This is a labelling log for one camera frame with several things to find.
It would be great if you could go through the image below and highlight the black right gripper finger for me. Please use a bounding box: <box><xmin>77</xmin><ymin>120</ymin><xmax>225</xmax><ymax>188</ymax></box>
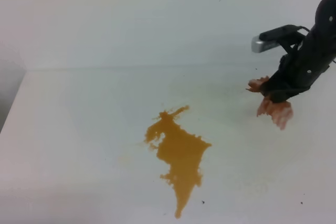
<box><xmin>261</xmin><ymin>81</ymin><xmax>282</xmax><ymax>103</ymax></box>
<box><xmin>275</xmin><ymin>89</ymin><xmax>301</xmax><ymax>103</ymax></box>

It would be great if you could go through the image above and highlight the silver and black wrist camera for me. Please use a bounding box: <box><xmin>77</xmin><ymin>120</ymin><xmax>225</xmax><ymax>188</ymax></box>
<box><xmin>251</xmin><ymin>25</ymin><xmax>309</xmax><ymax>54</ymax></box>

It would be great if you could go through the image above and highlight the brown coffee spill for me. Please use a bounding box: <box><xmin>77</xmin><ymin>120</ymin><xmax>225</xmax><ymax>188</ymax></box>
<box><xmin>144</xmin><ymin>105</ymin><xmax>211</xmax><ymax>219</ymax></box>

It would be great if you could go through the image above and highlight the pink and white stained rag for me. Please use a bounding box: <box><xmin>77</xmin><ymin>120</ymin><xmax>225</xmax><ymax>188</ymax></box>
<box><xmin>246</xmin><ymin>76</ymin><xmax>293</xmax><ymax>130</ymax></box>

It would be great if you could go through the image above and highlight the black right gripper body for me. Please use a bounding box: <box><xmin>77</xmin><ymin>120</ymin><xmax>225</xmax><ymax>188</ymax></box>
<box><xmin>269</xmin><ymin>28</ymin><xmax>335</xmax><ymax>93</ymax></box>

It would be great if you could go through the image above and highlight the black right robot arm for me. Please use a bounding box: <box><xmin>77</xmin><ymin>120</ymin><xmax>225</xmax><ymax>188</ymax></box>
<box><xmin>257</xmin><ymin>0</ymin><xmax>335</xmax><ymax>103</ymax></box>

